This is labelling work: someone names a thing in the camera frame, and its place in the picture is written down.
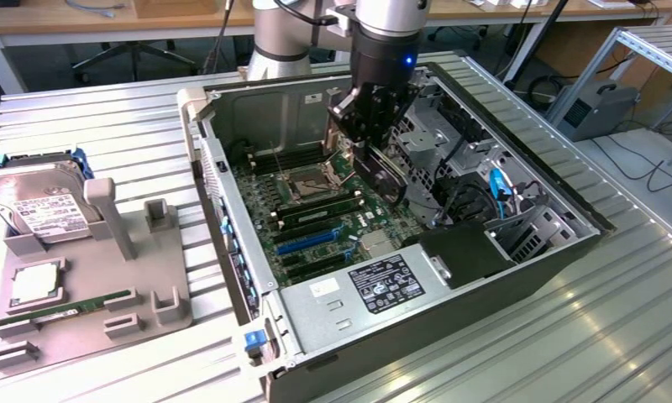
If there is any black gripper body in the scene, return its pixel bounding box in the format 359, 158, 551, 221
351, 24, 420, 92

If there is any graphics card with black fan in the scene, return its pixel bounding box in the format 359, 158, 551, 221
323, 87, 415, 207

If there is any silver metal drive cage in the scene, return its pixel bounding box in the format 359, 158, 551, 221
395, 69, 515, 198

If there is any black office chair base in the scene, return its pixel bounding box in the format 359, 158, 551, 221
419, 24, 490, 44

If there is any metal socket cover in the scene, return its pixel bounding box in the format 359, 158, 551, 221
320, 146, 360, 186

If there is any thin locking lever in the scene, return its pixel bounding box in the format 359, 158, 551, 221
268, 139, 288, 182

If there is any CPU socket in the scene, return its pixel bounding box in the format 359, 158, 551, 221
279, 165, 344, 207

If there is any green motherboard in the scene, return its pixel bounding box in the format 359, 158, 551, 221
232, 140, 431, 289

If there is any installed RAM stick with label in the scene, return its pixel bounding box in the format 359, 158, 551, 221
277, 201, 368, 231

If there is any black slanted pole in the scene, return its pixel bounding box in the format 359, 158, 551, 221
503, 0, 571, 92

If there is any black long expansion slot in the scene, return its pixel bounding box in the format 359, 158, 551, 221
284, 253, 354, 281
271, 225, 337, 247

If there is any silver chipset heatsink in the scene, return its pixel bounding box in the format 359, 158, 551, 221
360, 233, 403, 259

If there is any blue expansion slot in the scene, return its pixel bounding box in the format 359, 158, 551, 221
276, 233, 342, 257

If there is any black short expansion slot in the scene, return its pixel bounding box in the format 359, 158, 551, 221
283, 251, 319, 270

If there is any black plastic shroud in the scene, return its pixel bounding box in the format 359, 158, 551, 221
400, 220, 522, 290

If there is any silver perforated disk bay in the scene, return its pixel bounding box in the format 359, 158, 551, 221
484, 201, 602, 265

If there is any silver office chair base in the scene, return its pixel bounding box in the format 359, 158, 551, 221
69, 39, 199, 84

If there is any silver power supply unit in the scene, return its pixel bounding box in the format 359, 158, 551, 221
265, 243, 455, 358

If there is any open black PC case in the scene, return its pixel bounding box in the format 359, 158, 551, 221
177, 61, 619, 403

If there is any blue case latch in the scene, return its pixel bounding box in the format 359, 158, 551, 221
241, 330, 268, 352

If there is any silver hard disk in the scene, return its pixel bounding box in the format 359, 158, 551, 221
0, 161, 105, 245

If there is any grey parts rack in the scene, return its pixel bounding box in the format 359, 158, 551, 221
0, 176, 196, 384

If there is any silver CPU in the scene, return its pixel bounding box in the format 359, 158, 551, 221
9, 265, 64, 304

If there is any green RAM stick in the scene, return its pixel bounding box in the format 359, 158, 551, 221
0, 289, 135, 327

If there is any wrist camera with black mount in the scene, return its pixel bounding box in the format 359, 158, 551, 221
323, 4, 360, 38

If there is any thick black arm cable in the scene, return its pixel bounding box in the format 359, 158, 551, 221
272, 0, 337, 27

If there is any coiled black cable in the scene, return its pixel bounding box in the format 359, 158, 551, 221
526, 74, 563, 106

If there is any black wire bundle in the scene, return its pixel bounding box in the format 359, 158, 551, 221
430, 138, 503, 226

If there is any blue disk wire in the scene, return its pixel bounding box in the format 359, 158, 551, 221
487, 166, 512, 222

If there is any thin red black wire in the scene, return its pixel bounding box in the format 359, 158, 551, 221
512, 180, 546, 201

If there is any thin grey hanging cable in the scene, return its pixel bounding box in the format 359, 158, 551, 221
204, 0, 235, 76

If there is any grey box with handle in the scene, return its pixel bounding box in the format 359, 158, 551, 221
554, 81, 639, 143

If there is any wooden desk white frame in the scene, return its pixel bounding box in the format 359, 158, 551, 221
424, 0, 672, 83
0, 0, 259, 96

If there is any aluminium profile frame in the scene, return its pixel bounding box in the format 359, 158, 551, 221
547, 23, 672, 139

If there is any black floor cable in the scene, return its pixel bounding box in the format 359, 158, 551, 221
591, 121, 672, 194

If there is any light blue network cable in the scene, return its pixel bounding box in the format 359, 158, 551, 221
65, 0, 125, 18

